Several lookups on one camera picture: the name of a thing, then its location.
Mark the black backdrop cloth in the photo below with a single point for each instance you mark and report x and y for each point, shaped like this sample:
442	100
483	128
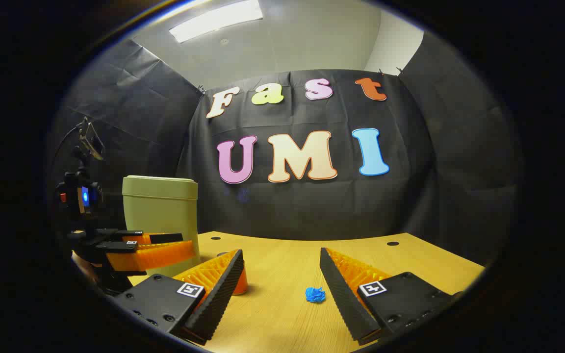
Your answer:
312	211

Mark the ceiling light panel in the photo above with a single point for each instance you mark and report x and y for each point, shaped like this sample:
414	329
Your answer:
214	22

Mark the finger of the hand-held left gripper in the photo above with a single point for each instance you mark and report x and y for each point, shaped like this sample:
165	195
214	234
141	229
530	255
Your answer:
167	238
155	256

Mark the orange pop can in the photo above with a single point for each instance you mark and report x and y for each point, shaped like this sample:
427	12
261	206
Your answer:
241	285

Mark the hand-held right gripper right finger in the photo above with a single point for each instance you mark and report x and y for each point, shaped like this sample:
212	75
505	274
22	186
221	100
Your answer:
344	299

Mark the green desktop garbage bin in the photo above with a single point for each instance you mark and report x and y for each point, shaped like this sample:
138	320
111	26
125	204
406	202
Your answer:
160	211

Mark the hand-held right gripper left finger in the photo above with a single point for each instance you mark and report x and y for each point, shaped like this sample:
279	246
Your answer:
218	299

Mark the wooden desktop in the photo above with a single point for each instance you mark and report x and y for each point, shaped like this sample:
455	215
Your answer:
282	274

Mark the blue paper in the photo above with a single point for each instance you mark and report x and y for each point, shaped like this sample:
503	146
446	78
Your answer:
315	294

